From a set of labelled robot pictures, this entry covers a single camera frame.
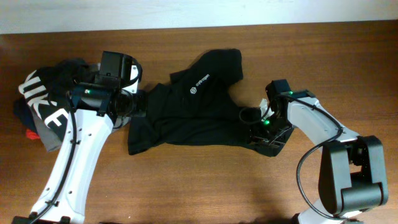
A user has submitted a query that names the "black t-shirt small logo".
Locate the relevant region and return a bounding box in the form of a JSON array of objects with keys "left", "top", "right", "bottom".
[{"left": 127, "top": 49, "right": 261, "bottom": 156}]

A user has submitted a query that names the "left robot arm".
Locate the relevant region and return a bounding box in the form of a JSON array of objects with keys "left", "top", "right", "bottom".
[{"left": 12, "top": 51, "right": 147, "bottom": 223}]

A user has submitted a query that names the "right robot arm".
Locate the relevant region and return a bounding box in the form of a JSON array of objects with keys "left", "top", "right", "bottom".
[{"left": 239, "top": 80, "right": 389, "bottom": 223}]

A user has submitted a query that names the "black Nike t-shirt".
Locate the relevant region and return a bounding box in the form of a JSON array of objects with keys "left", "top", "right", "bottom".
[{"left": 18, "top": 58, "right": 100, "bottom": 140}]

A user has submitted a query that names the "grey folded garment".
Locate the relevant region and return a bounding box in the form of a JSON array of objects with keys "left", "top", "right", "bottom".
[{"left": 30, "top": 108, "right": 131, "bottom": 152}]

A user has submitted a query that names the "red orange garment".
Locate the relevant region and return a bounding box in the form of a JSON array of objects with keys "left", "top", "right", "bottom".
[{"left": 25, "top": 129, "right": 40, "bottom": 140}]

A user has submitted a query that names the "navy folded garment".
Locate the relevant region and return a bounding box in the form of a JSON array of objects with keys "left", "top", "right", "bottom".
[{"left": 12, "top": 98, "right": 37, "bottom": 133}]

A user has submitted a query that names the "right black cable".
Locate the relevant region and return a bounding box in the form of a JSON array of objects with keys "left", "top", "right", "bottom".
[{"left": 238, "top": 93, "right": 345, "bottom": 222}]

